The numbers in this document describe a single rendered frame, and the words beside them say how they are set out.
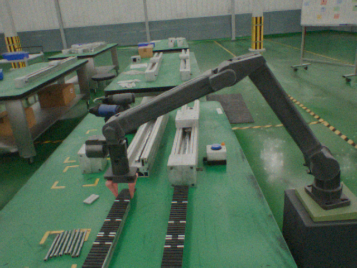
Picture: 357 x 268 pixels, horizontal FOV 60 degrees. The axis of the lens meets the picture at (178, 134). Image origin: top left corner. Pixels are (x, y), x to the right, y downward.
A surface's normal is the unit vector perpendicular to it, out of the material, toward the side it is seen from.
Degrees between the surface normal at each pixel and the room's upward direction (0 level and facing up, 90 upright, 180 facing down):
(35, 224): 0
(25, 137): 90
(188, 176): 90
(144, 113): 89
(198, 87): 91
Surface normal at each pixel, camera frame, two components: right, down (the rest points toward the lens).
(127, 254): -0.07, -0.93
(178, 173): -0.07, 0.37
